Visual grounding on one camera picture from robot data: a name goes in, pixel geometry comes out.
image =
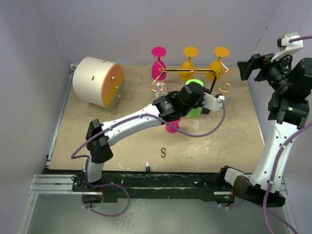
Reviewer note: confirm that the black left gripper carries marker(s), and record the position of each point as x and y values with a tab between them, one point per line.
201	104

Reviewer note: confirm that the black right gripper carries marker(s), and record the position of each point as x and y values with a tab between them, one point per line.
258	61

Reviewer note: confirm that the green wine glass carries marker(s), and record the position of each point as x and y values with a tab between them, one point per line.
194	113

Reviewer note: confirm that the clear glass cup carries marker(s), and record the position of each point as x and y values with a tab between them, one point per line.
159	89

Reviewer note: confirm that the pink wine glass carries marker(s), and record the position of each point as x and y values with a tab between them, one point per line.
158	53
173	126

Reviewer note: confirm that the orange wine glass front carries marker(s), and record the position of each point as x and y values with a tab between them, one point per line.
217	65

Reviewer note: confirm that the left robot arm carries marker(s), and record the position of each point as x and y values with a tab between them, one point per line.
165	110

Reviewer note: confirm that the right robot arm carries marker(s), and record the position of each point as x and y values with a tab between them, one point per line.
289	110

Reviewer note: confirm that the black marble rack base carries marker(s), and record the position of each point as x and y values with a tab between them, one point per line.
205	111

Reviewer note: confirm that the small white dropper bottle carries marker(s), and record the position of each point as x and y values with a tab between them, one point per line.
148	169

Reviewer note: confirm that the white round drawer box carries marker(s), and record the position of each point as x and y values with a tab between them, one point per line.
99	82

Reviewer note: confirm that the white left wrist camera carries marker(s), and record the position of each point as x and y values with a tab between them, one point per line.
213	103

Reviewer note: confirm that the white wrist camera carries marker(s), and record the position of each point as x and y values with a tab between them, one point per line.
286	47
213	103

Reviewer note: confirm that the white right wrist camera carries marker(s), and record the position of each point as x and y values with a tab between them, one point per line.
286	47

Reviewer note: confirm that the aluminium frame rail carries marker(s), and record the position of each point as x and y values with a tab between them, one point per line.
51	184

